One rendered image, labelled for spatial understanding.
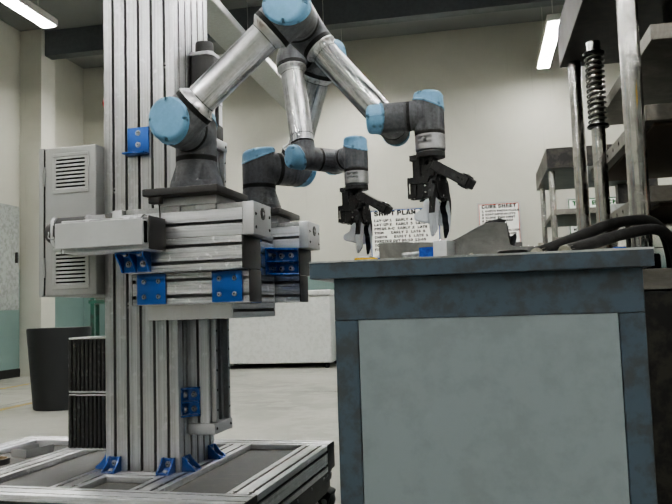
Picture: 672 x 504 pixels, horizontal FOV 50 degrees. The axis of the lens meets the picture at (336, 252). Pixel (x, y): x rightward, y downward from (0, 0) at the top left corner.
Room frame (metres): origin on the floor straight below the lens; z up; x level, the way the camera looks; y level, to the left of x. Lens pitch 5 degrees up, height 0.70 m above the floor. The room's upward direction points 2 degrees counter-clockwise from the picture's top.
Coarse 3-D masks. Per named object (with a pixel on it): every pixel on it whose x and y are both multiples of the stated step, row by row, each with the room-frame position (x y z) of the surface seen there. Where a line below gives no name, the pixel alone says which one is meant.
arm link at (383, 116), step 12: (372, 108) 1.77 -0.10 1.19; (384, 108) 1.76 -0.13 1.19; (396, 108) 1.75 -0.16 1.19; (408, 108) 1.75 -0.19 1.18; (372, 120) 1.76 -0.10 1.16; (384, 120) 1.76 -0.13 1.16; (396, 120) 1.75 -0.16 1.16; (408, 120) 1.75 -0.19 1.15; (372, 132) 1.79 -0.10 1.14; (384, 132) 1.79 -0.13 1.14; (396, 132) 1.79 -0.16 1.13
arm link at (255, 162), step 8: (248, 152) 2.46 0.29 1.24; (256, 152) 2.45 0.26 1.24; (264, 152) 2.46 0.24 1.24; (272, 152) 2.48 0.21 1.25; (248, 160) 2.46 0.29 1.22; (256, 160) 2.45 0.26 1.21; (264, 160) 2.46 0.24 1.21; (272, 160) 2.48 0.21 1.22; (280, 160) 2.49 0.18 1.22; (248, 168) 2.46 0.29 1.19; (256, 168) 2.45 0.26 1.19; (264, 168) 2.46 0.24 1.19; (272, 168) 2.47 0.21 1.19; (280, 168) 2.49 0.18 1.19; (248, 176) 2.46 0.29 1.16; (256, 176) 2.45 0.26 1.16; (264, 176) 2.46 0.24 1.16; (272, 176) 2.48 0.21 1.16; (280, 176) 2.50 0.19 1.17
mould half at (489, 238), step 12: (480, 228) 2.10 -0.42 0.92; (492, 228) 2.09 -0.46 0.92; (504, 228) 2.08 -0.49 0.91; (456, 240) 2.11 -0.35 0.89; (468, 240) 2.10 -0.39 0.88; (480, 240) 2.10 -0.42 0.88; (492, 240) 2.09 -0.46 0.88; (504, 240) 2.08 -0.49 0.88; (384, 252) 2.15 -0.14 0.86; (396, 252) 2.15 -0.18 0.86; (456, 252) 2.11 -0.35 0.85; (468, 252) 2.10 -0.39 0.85; (480, 252) 2.10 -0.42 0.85; (492, 252) 2.09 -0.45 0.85
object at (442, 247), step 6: (444, 240) 1.73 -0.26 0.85; (438, 246) 1.74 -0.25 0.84; (444, 246) 1.73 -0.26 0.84; (450, 246) 1.75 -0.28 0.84; (408, 252) 1.80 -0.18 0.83; (414, 252) 1.79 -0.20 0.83; (420, 252) 1.77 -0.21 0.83; (426, 252) 1.76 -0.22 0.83; (432, 252) 1.75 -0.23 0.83; (438, 252) 1.74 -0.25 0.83; (444, 252) 1.73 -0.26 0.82; (450, 252) 1.74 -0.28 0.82
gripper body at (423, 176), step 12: (420, 156) 1.75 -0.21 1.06; (432, 156) 1.75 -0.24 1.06; (444, 156) 1.76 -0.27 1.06; (420, 168) 1.77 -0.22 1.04; (408, 180) 1.77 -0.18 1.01; (420, 180) 1.75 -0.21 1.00; (432, 180) 1.73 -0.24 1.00; (444, 180) 1.76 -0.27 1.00; (408, 192) 1.77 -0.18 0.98; (420, 192) 1.76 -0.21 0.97; (444, 192) 1.76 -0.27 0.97
